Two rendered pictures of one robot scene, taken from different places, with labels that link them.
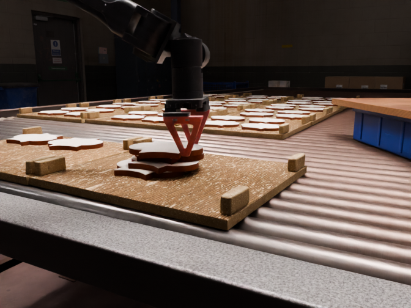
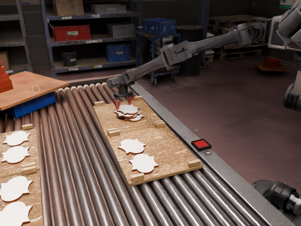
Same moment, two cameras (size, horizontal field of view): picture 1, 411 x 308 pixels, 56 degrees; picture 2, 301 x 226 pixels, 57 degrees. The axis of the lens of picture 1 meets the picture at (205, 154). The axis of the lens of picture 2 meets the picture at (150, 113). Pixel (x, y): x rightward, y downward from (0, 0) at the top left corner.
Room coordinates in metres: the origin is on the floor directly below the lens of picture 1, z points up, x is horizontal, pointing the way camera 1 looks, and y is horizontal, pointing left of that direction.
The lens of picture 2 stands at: (1.83, 1.14, 1.69)
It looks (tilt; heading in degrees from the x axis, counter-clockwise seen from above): 26 degrees down; 219
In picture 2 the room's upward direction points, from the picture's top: straight up
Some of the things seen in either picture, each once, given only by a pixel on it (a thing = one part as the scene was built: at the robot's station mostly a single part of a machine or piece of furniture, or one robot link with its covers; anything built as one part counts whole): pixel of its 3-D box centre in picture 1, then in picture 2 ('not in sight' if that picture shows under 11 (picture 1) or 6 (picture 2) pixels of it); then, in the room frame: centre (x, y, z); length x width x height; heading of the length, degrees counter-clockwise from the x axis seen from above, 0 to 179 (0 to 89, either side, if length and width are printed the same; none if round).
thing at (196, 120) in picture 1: (185, 129); (127, 98); (0.69, 0.04, 1.02); 0.07 x 0.07 x 0.09; 83
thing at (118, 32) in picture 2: not in sight; (120, 29); (-2.30, -2.98, 0.76); 0.50 x 0.36 x 0.24; 157
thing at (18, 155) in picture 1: (36, 153); (150, 150); (0.93, 0.42, 0.93); 0.41 x 0.35 x 0.02; 60
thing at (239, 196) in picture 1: (235, 200); (137, 98); (0.51, -0.04, 0.95); 0.06 x 0.02 x 0.03; 149
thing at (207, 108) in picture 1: (191, 123); (118, 102); (0.76, 0.03, 1.02); 0.07 x 0.07 x 0.09; 83
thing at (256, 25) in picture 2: not in sight; (254, 32); (0.37, 0.64, 1.45); 0.09 x 0.08 x 0.12; 81
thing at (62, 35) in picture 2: not in sight; (70, 31); (-1.46, -3.49, 0.78); 0.66 x 0.45 x 0.28; 151
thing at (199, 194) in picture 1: (175, 174); (126, 115); (0.73, 0.06, 0.93); 0.41 x 0.35 x 0.02; 59
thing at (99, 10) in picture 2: not in sight; (108, 9); (-2.10, -3.09, 1.16); 0.60 x 0.40 x 0.15; 153
